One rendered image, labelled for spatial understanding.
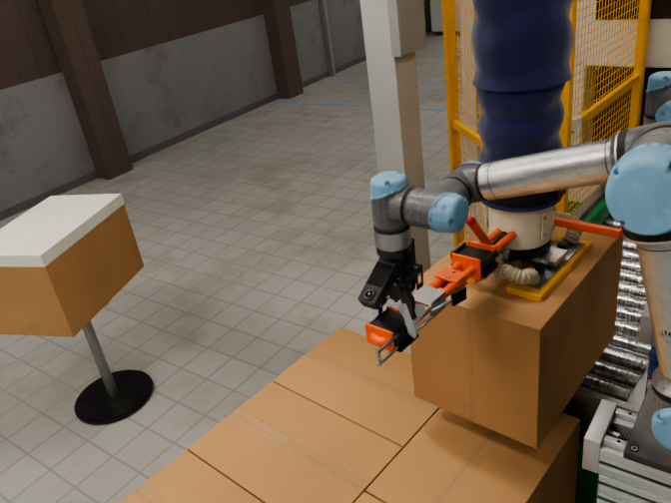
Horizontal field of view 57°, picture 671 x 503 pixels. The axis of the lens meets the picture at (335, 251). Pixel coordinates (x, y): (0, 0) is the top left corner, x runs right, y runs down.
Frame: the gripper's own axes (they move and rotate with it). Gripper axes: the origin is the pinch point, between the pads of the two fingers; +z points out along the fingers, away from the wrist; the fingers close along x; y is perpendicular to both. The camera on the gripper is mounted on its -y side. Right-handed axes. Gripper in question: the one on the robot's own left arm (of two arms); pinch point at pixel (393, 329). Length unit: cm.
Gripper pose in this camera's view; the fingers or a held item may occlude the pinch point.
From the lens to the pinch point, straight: 137.2
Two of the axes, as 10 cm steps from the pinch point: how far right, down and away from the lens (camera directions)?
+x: -7.5, -2.3, 6.2
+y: 6.5, -4.2, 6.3
